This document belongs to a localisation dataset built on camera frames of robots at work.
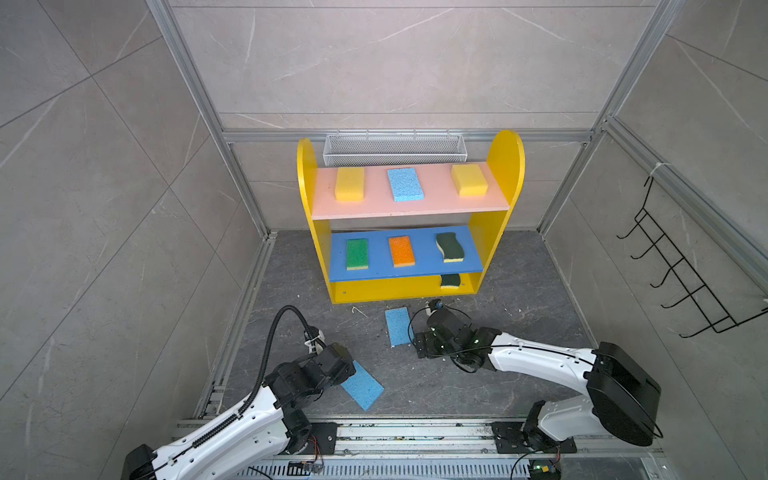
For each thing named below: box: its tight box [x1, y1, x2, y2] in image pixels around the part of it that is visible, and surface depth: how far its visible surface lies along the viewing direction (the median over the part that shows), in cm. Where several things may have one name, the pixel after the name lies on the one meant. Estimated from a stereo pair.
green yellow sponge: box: [346, 238, 369, 271], surface depth 95 cm
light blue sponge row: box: [385, 307, 415, 347], surface depth 94 cm
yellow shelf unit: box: [296, 131, 526, 304], surface depth 81 cm
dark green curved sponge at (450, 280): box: [440, 273, 461, 287], surface depth 103 cm
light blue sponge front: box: [341, 360, 385, 411], surface depth 82 cm
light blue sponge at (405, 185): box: [387, 168, 424, 202], surface depth 75 cm
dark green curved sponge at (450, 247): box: [436, 232, 465, 263], surface depth 96 cm
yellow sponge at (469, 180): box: [451, 164, 488, 196], surface depth 75 cm
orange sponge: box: [389, 236, 416, 268], surface depth 95 cm
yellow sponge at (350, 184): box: [335, 167, 365, 203], surface depth 74 cm
